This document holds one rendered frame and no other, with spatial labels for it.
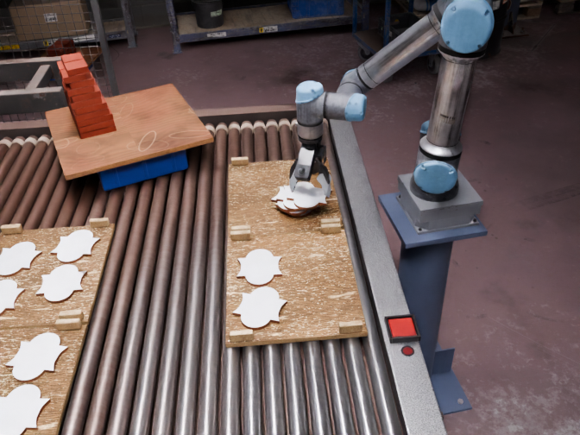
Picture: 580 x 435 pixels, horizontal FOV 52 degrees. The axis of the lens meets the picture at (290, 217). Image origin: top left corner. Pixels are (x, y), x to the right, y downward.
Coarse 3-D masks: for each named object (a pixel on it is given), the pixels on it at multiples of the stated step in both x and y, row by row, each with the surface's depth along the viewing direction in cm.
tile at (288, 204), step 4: (300, 184) 190; (304, 184) 190; (308, 184) 190; (284, 188) 189; (288, 188) 189; (284, 192) 187; (288, 192) 187; (292, 192) 187; (280, 196) 185; (284, 196) 185; (276, 200) 185; (280, 200) 185; (284, 200) 184; (288, 200) 183; (284, 204) 182; (288, 204) 182; (292, 204) 182; (288, 208) 181; (292, 208) 180; (296, 208) 180
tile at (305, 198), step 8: (296, 192) 185; (304, 192) 185; (312, 192) 184; (320, 192) 184; (296, 200) 182; (304, 200) 181; (312, 200) 181; (320, 200) 181; (304, 208) 179; (312, 208) 179
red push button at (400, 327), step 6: (396, 318) 151; (402, 318) 151; (408, 318) 151; (390, 324) 150; (396, 324) 150; (402, 324) 150; (408, 324) 150; (396, 330) 148; (402, 330) 148; (408, 330) 148; (414, 330) 148; (396, 336) 147; (402, 336) 147
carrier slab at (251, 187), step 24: (240, 168) 209; (264, 168) 208; (288, 168) 208; (240, 192) 197; (264, 192) 197; (240, 216) 187; (264, 216) 186; (288, 216) 186; (312, 216) 186; (336, 216) 185
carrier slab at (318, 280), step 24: (264, 240) 177; (288, 240) 177; (312, 240) 176; (336, 240) 176; (288, 264) 168; (312, 264) 168; (336, 264) 167; (240, 288) 161; (288, 288) 161; (312, 288) 160; (336, 288) 160; (288, 312) 154; (312, 312) 153; (336, 312) 153; (360, 312) 153; (264, 336) 148; (288, 336) 147; (312, 336) 147; (336, 336) 147; (360, 336) 148
